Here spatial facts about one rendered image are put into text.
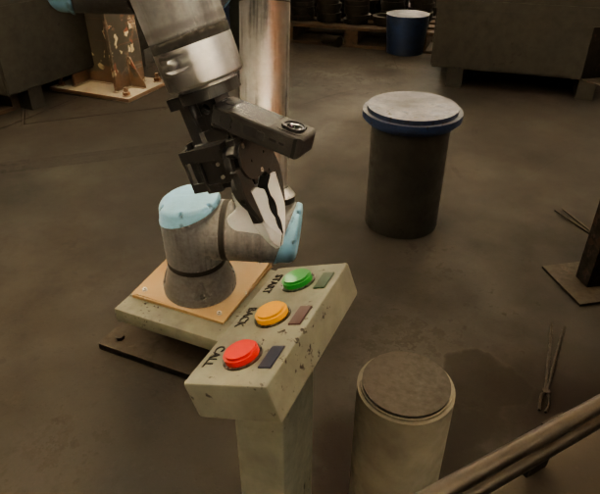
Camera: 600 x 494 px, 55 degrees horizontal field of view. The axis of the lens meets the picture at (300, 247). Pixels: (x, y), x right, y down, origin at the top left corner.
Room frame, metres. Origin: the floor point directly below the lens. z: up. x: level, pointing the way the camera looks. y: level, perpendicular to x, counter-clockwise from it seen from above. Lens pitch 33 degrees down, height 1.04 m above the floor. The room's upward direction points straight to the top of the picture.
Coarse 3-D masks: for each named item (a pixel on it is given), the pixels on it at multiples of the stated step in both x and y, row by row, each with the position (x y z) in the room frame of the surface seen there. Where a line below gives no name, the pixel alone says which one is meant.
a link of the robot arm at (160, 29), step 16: (144, 0) 0.62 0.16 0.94; (160, 0) 0.61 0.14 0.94; (176, 0) 0.61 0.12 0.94; (192, 0) 0.62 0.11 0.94; (208, 0) 0.63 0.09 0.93; (144, 16) 0.62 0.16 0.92; (160, 16) 0.61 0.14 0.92; (176, 16) 0.61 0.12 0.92; (192, 16) 0.61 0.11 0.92; (208, 16) 0.62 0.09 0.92; (224, 16) 0.65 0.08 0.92; (144, 32) 0.63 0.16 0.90; (160, 32) 0.61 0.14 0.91; (176, 32) 0.61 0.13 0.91; (192, 32) 0.61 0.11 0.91; (208, 32) 0.62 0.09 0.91; (160, 48) 0.61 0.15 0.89; (176, 48) 0.61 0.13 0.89
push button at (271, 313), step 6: (264, 306) 0.54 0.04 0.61; (270, 306) 0.54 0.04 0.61; (276, 306) 0.53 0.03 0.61; (282, 306) 0.53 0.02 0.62; (258, 312) 0.53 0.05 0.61; (264, 312) 0.53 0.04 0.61; (270, 312) 0.52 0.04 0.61; (276, 312) 0.52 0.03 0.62; (282, 312) 0.52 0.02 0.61; (258, 318) 0.52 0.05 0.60; (264, 318) 0.51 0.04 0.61; (270, 318) 0.51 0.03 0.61; (276, 318) 0.51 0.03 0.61; (282, 318) 0.52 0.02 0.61; (264, 324) 0.51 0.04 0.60
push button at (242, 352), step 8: (232, 344) 0.47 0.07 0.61; (240, 344) 0.47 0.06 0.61; (248, 344) 0.47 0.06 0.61; (256, 344) 0.47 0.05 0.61; (232, 352) 0.46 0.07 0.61; (240, 352) 0.45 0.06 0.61; (248, 352) 0.45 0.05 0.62; (256, 352) 0.45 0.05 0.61; (224, 360) 0.45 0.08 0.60; (232, 360) 0.45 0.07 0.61; (240, 360) 0.44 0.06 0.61; (248, 360) 0.44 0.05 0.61
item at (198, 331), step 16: (272, 272) 1.30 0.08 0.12; (256, 288) 1.23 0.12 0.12; (128, 304) 1.16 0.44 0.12; (144, 304) 1.16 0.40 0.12; (240, 304) 1.16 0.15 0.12; (128, 320) 1.13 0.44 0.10; (144, 320) 1.10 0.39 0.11; (160, 320) 1.10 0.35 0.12; (176, 320) 1.10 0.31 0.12; (192, 320) 1.10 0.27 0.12; (176, 336) 1.07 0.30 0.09; (192, 336) 1.05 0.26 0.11; (208, 336) 1.04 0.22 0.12
